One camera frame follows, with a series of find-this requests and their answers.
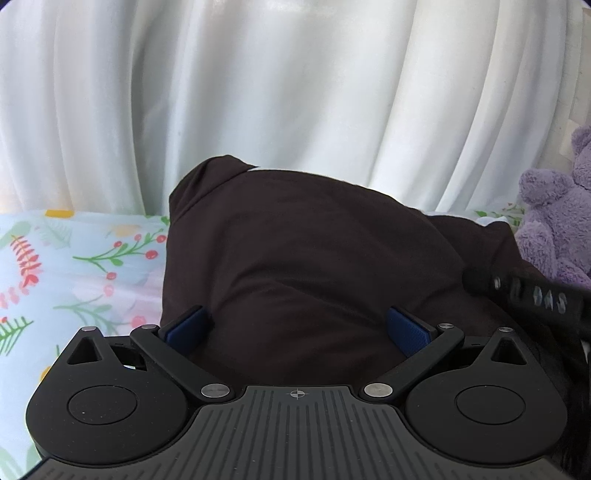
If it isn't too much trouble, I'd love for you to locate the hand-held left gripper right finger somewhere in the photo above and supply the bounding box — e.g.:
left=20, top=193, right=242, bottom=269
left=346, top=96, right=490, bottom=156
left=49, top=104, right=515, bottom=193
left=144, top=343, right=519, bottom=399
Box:
left=359, top=305, right=530, bottom=404

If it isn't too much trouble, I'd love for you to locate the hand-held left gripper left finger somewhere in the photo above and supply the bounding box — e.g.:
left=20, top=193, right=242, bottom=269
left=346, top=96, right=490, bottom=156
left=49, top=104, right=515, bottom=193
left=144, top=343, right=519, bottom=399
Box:
left=66, top=304, right=235, bottom=402

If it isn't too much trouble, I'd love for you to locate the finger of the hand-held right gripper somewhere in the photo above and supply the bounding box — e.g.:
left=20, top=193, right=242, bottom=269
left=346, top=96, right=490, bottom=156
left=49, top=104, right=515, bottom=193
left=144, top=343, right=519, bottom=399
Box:
left=462, top=264, right=513, bottom=303

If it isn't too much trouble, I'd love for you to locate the dark brown garment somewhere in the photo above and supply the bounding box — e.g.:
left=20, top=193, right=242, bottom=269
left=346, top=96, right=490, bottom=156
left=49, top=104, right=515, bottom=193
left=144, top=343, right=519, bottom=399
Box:
left=159, top=155, right=591, bottom=468

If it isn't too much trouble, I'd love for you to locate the purple plush toy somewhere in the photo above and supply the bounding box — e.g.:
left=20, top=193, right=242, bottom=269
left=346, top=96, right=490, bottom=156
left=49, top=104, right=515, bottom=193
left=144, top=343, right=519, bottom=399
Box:
left=514, top=124, right=591, bottom=291

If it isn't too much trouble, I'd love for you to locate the floral bed sheet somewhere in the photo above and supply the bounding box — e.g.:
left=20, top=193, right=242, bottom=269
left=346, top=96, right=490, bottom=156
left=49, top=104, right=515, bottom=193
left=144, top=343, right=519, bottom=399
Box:
left=0, top=202, right=528, bottom=480

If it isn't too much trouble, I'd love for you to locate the white curtain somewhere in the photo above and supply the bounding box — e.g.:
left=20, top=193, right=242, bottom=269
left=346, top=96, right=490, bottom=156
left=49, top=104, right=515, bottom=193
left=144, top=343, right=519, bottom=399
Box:
left=0, top=0, right=591, bottom=219

